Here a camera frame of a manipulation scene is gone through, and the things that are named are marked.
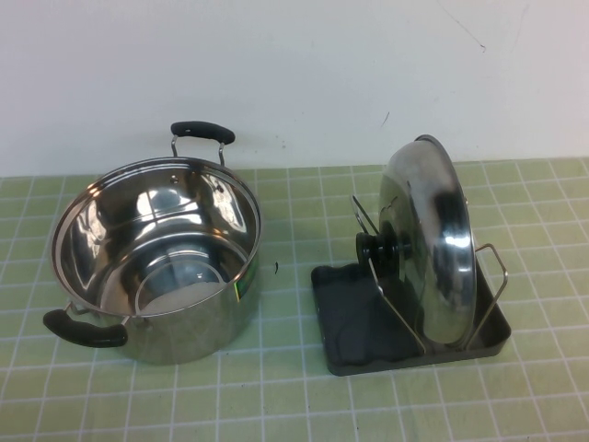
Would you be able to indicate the stainless steel pot lid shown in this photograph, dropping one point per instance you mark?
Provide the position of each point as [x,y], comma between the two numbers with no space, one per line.
[437,258]

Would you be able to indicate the green checked tablecloth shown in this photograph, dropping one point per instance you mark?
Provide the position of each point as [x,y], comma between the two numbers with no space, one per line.
[294,405]

